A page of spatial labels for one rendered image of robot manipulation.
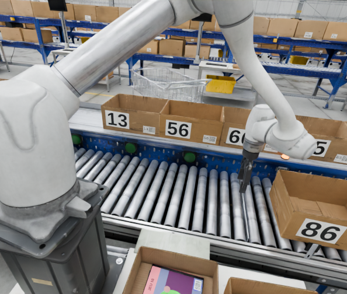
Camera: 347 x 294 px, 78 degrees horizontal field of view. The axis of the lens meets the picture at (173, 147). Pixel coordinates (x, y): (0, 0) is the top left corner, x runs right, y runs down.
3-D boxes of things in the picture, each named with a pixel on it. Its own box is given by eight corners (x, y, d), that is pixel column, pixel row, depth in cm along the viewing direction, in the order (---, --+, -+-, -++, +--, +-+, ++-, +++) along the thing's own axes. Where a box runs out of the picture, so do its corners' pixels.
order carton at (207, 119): (158, 137, 140) (159, 113, 131) (167, 120, 165) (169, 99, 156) (218, 146, 135) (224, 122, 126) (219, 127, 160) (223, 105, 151)
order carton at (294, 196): (280, 237, 95) (293, 210, 86) (268, 193, 120) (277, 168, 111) (378, 257, 90) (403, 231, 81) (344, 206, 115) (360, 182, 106)
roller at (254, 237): (262, 252, 93) (250, 252, 94) (249, 178, 137) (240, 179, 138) (261, 244, 90) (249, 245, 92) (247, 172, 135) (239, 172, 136)
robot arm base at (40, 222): (58, 252, 40) (52, 233, 37) (-24, 216, 46) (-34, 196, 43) (114, 193, 55) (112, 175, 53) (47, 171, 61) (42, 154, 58)
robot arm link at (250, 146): (245, 141, 94) (242, 152, 97) (267, 144, 92) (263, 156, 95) (243, 132, 101) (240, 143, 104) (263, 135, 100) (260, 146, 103)
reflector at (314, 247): (298, 259, 89) (309, 243, 84) (298, 257, 90) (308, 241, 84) (311, 262, 88) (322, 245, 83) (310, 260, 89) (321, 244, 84)
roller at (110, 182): (90, 219, 104) (82, 213, 103) (129, 161, 148) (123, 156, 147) (94, 214, 102) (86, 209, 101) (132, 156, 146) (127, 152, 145)
